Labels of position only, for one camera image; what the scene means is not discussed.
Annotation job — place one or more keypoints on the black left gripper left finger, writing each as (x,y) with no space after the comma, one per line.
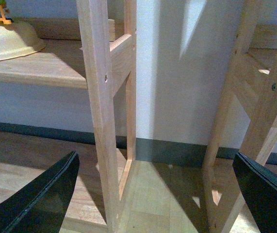
(41,205)

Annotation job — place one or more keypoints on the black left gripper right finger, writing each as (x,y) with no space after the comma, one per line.
(258,186)

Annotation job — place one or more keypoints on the light wooden shelf unit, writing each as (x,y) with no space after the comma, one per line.
(107,71)

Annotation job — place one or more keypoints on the cream plastic bowl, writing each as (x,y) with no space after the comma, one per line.
(19,39)

